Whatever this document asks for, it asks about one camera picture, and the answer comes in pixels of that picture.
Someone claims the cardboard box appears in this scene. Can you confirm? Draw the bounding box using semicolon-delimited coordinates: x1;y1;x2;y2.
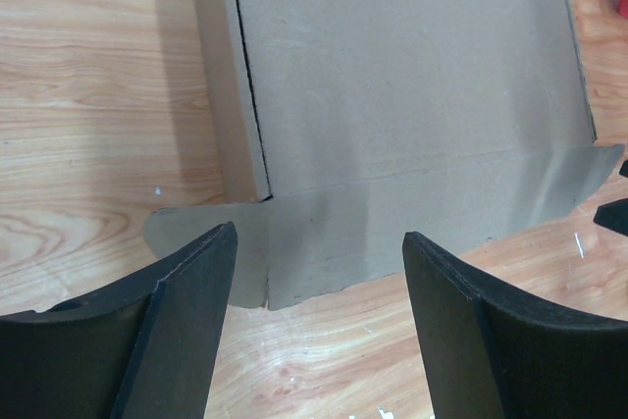
144;0;623;310

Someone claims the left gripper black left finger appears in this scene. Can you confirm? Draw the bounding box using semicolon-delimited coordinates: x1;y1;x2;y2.
1;223;237;418

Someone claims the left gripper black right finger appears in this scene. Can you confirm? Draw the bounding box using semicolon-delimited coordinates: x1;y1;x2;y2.
402;233;627;418

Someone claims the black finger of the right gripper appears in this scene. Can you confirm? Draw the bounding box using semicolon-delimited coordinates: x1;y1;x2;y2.
594;198;628;236

